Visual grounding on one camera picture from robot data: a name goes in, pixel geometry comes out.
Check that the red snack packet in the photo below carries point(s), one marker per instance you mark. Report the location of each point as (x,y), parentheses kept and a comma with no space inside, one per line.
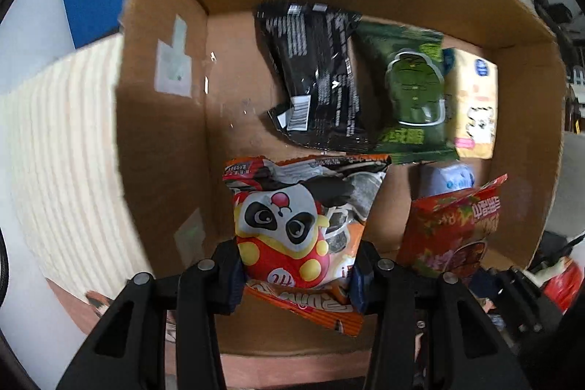
(450,230)

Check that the yellow tissue pack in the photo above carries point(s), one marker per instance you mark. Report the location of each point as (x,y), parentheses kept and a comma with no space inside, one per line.
(473,106)

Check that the black snack packet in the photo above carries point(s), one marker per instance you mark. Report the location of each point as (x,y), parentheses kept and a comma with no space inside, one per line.
(315,74)

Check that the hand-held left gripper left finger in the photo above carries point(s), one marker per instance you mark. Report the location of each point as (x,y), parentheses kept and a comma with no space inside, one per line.
(234,280)

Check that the white and blue packet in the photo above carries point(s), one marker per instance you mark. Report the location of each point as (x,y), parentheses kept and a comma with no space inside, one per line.
(445,180)

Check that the black round disc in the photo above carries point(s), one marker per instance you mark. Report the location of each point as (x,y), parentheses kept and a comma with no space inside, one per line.
(560,13)

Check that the green snack packet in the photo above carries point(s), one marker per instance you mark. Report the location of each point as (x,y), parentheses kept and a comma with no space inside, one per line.
(411,97)

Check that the cream ribbed blanket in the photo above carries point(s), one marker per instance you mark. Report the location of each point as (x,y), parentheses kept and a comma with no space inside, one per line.
(59,170)

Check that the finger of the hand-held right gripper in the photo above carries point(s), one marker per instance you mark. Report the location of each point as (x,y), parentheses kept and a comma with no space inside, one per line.
(525,307)

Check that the panda print snack packet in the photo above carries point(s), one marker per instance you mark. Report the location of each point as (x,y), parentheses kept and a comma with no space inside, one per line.
(283,230)

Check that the brown cardboard box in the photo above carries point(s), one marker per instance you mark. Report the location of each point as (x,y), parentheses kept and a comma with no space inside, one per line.
(173,106)

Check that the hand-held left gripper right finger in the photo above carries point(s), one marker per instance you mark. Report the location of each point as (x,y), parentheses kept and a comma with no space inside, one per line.
(359,286)

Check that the red plastic bag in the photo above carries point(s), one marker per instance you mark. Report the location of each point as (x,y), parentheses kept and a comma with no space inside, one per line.
(567,285)

